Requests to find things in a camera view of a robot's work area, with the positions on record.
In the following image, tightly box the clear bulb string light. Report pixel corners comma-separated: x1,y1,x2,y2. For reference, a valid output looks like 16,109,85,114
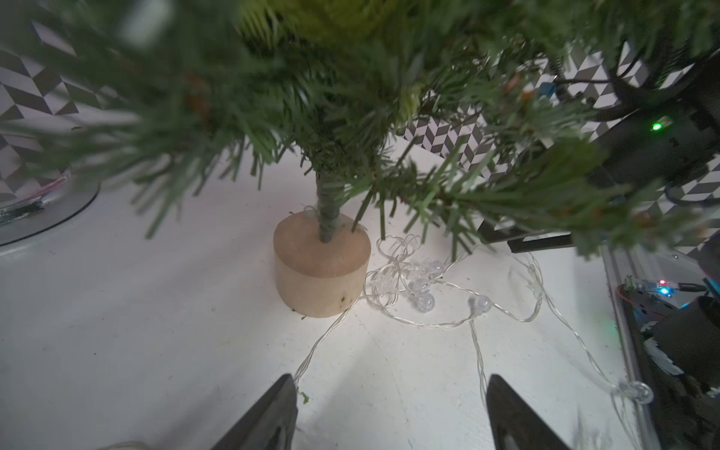
294,242,643,449

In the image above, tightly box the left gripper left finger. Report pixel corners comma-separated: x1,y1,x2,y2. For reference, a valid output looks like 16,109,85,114
212,374,298,450

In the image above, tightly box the light green christmas tree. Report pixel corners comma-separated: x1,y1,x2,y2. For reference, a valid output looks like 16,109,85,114
0,0,720,319

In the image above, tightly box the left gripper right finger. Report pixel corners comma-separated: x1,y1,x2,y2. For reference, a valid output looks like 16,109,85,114
486,374,569,450

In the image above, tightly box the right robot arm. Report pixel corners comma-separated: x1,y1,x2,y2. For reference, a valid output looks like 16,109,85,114
540,50,719,449

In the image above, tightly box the chrome wire glass rack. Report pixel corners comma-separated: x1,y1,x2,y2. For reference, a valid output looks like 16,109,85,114
1,171,101,247

